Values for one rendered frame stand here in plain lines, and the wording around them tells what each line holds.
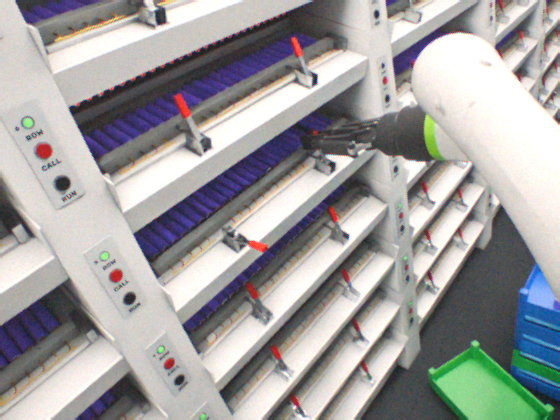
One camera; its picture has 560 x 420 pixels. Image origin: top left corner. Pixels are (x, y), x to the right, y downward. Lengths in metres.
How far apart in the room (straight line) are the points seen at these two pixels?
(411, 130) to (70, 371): 0.61
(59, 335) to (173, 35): 0.45
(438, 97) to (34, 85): 0.45
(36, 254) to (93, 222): 0.08
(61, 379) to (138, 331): 0.12
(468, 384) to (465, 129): 1.18
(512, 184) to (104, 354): 0.56
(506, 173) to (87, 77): 0.46
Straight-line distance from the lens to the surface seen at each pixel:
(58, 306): 0.75
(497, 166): 0.45
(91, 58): 0.55
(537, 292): 1.41
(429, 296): 1.62
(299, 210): 0.82
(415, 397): 1.54
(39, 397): 0.68
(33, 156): 0.53
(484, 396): 1.55
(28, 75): 0.52
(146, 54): 0.59
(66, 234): 0.56
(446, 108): 0.51
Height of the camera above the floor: 1.31
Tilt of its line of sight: 31 degrees down
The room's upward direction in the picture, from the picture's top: 16 degrees counter-clockwise
